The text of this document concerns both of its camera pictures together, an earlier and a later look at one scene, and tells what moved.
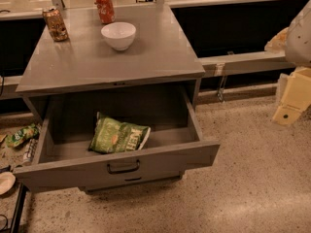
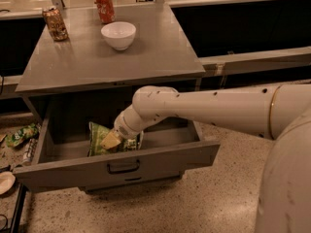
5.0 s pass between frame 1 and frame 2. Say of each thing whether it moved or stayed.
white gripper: moved
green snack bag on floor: stayed
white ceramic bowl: stayed
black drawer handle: stayed
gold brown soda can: stayed
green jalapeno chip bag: moved
